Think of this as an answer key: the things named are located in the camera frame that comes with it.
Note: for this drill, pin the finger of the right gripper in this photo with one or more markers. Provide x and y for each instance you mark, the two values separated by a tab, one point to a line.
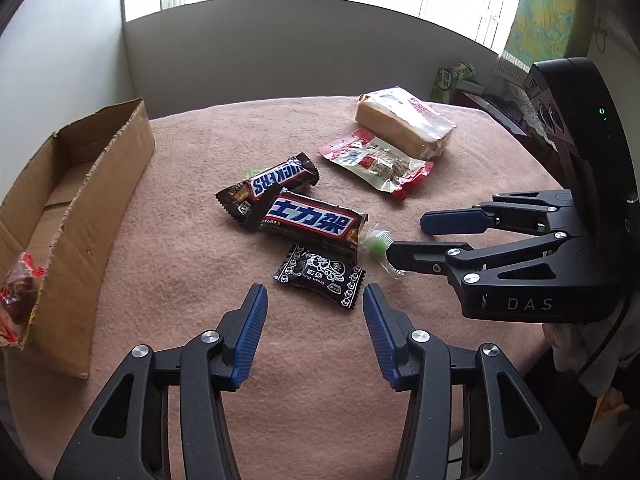
526	257
531	213

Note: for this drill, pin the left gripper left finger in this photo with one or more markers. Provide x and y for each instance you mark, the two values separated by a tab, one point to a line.
124	434

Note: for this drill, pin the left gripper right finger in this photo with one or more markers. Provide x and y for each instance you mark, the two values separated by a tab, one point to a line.
506	433

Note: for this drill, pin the green jelly candy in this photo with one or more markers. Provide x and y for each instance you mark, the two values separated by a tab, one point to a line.
374	243

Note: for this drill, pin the packaged sliced bread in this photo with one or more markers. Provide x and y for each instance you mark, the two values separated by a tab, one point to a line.
399	118

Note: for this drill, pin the white gloved right hand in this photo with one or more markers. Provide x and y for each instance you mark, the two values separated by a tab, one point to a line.
573	345

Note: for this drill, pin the dark side cabinet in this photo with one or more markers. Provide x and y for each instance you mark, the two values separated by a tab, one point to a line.
510	116

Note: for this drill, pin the black yellow candy packet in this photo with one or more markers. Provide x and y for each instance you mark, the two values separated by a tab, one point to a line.
330	277

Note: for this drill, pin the Snickers bar Chinese label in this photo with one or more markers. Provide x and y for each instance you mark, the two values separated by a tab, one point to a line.
314	222

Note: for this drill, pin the red white snack pouch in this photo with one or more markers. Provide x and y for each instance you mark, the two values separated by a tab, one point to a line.
384	167

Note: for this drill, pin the pink table cloth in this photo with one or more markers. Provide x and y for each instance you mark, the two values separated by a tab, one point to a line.
315	405

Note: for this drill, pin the green carton box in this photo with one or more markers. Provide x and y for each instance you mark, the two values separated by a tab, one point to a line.
447	79

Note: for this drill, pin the Snickers bar English label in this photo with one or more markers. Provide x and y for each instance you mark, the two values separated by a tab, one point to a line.
247	201

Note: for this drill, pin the brown cake in bag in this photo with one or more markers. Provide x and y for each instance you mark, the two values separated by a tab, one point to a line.
19	294

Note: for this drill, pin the cardboard box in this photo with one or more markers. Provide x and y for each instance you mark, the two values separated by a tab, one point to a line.
65	209

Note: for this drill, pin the wall map poster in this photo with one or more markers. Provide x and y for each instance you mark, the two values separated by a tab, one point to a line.
548	29

